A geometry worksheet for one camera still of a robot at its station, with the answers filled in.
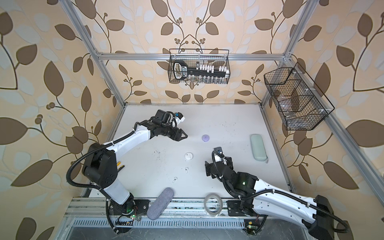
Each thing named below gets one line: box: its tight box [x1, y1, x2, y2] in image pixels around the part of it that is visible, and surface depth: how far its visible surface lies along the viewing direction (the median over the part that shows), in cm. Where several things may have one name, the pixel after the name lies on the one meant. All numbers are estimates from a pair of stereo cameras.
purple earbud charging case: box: [201, 134, 210, 142], surface depth 102 cm
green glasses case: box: [250, 134, 269, 164], surface depth 96 cm
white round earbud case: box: [184, 152, 194, 160], surface depth 93 cm
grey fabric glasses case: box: [147, 187, 174, 221], surface depth 74 cm
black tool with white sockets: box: [173, 60, 230, 81], surface depth 85 cm
